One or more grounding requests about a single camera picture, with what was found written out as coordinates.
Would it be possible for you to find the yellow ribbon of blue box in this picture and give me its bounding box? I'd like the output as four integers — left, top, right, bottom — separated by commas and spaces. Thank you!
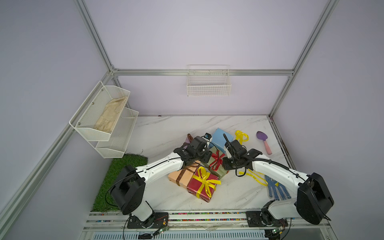
234, 129, 269, 187

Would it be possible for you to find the light blue gift box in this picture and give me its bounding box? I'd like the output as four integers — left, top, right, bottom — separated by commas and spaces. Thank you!
209, 128, 235, 152

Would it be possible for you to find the green gift box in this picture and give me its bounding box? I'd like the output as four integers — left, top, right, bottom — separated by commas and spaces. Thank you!
201, 147, 229, 180

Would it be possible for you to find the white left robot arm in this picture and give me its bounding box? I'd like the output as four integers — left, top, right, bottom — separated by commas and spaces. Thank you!
107, 134, 212, 229

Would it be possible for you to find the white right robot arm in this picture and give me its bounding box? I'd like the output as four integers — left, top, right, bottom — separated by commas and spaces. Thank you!
223, 140, 334, 226

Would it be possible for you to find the purple gift box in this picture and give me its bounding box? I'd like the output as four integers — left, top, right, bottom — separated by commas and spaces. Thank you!
183, 134, 194, 145

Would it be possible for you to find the brown ribbon on orange box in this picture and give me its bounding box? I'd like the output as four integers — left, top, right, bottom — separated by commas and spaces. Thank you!
176, 163, 200, 188

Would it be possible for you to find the yellow ribbon on red box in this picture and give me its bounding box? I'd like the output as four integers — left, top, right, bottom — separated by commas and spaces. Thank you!
193, 167, 221, 200

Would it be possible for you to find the orange gift box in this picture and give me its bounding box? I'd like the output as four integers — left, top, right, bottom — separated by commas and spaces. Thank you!
168, 161, 200, 189

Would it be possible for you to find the red gift box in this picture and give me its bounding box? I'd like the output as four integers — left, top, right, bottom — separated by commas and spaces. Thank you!
187, 167, 221, 203

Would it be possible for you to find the blue dotted work glove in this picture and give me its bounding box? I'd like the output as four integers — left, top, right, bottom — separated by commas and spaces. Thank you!
265, 175, 292, 201

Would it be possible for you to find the white two-tier mesh shelf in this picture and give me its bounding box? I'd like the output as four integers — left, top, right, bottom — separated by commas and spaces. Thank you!
69, 82, 139, 159

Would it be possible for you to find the green artificial grass mat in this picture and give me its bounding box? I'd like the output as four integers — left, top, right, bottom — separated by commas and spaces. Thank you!
91, 153, 149, 213

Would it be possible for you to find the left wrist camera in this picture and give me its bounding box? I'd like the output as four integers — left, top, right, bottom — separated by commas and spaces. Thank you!
204, 133, 212, 141

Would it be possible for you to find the purple trowel pink handle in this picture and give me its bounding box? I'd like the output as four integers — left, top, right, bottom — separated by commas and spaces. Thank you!
256, 131, 272, 155

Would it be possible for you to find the white wire wall basket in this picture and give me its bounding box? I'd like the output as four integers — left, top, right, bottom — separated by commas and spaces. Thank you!
187, 65, 232, 97

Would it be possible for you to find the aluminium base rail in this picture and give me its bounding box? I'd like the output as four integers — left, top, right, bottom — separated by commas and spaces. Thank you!
80, 210, 337, 240

